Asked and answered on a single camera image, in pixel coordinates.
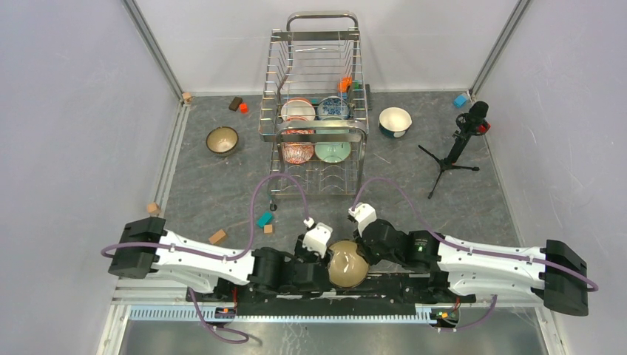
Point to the metal dish rack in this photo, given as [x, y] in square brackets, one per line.
[307, 59]

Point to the black patterned bowl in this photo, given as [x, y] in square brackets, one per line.
[222, 141]

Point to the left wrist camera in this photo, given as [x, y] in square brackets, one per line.
[316, 237]

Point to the tan wooden block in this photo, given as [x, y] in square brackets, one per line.
[218, 237]

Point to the teal and white bowl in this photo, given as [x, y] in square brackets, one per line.
[394, 122]

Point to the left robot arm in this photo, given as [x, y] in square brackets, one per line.
[147, 247]

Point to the light wooden cube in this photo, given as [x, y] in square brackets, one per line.
[153, 209]

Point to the black microphone on tripod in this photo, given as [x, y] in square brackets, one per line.
[470, 124]

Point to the teal block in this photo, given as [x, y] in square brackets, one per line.
[264, 219]

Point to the orange toy piece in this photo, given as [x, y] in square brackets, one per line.
[344, 84]

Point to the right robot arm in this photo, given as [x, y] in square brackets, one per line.
[451, 270]

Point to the blue floral bowl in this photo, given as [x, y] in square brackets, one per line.
[332, 106]

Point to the pink speckled bowl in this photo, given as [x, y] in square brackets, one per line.
[347, 268]

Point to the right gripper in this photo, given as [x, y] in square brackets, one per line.
[362, 248]

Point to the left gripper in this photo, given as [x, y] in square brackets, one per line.
[316, 257]

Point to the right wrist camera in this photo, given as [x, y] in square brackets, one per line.
[363, 214]

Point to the brown block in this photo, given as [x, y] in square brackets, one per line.
[235, 103]

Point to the red patterned bowl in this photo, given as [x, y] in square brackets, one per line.
[297, 152]

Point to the blue block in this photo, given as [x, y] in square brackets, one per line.
[461, 100]

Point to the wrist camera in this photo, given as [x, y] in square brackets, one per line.
[363, 214]
[316, 237]

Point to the pale green bowl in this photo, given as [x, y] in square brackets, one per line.
[332, 152]

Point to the white bowl orange rim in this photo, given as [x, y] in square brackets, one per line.
[298, 107]

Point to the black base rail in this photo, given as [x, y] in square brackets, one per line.
[380, 294]

